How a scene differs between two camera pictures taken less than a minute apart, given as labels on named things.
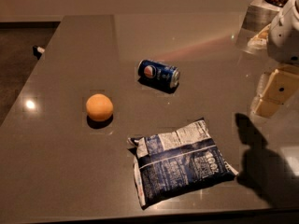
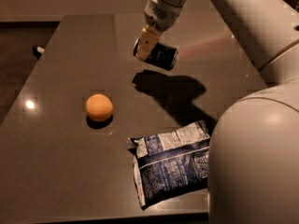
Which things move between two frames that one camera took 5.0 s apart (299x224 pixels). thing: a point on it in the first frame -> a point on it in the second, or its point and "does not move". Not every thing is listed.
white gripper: x=284 y=36 -> x=163 y=13
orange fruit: x=99 y=106 does not move
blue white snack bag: x=176 y=164 does not move
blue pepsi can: x=158 y=77 -> x=162 y=55
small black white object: x=37 y=51 does not move
